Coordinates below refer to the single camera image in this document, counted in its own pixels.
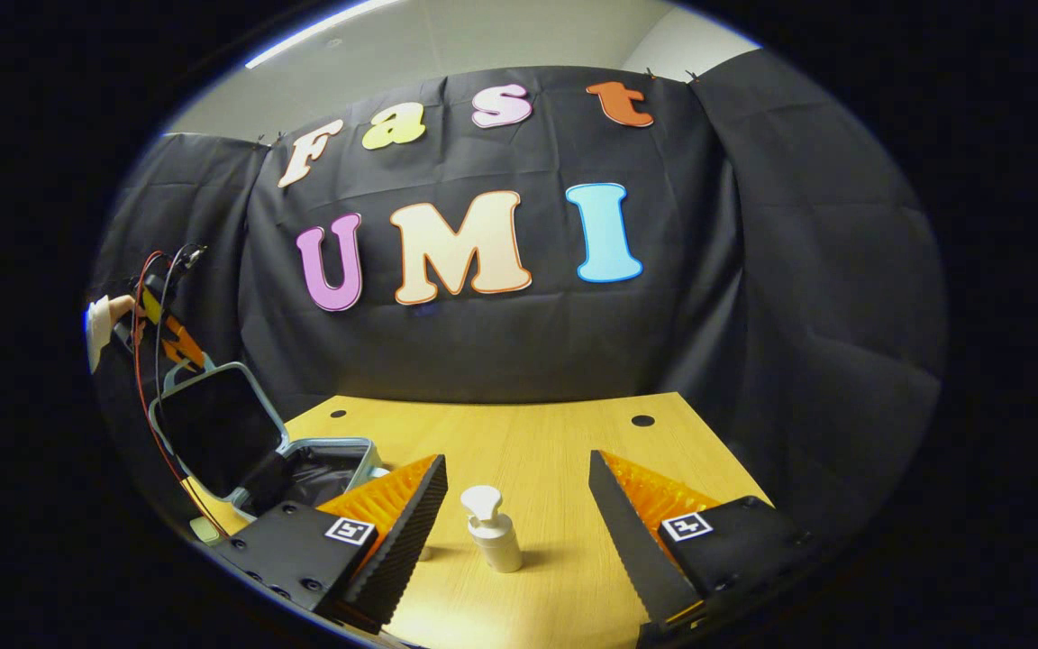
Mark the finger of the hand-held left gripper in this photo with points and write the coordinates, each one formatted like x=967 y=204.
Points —
x=184 y=342

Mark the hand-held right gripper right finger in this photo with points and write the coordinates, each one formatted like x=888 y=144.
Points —
x=636 y=550

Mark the light blue suitcase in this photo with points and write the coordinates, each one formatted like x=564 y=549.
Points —
x=213 y=424

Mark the white pump bottle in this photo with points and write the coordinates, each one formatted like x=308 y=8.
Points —
x=496 y=541

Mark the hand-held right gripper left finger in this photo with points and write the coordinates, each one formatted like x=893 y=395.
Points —
x=402 y=550

